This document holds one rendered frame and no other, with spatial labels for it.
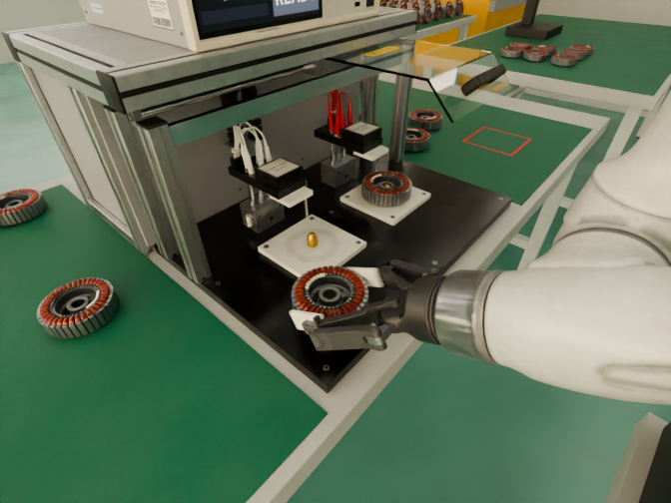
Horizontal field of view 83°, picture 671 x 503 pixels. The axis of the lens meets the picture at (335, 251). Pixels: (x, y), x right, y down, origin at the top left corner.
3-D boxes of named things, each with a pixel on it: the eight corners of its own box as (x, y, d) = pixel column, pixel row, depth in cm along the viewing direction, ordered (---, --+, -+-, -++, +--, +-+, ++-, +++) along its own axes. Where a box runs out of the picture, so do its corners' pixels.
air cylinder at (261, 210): (285, 218, 83) (283, 196, 79) (259, 234, 79) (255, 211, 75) (270, 210, 86) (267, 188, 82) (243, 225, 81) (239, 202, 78)
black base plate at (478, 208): (509, 206, 90) (512, 198, 89) (327, 394, 53) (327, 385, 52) (355, 150, 114) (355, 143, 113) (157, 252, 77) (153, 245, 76)
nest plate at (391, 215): (430, 198, 89) (430, 193, 88) (393, 226, 80) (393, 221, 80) (378, 177, 97) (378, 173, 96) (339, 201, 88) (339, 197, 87)
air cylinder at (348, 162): (355, 177, 97) (355, 157, 93) (335, 189, 93) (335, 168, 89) (340, 171, 99) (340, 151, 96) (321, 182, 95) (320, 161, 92)
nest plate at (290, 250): (366, 247, 75) (366, 242, 74) (314, 287, 66) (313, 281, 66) (312, 218, 83) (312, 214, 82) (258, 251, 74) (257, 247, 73)
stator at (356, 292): (382, 302, 58) (383, 285, 55) (333, 349, 51) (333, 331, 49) (328, 270, 64) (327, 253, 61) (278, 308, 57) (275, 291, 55)
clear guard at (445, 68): (511, 89, 76) (520, 56, 72) (452, 123, 62) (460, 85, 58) (378, 62, 93) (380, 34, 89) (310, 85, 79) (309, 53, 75)
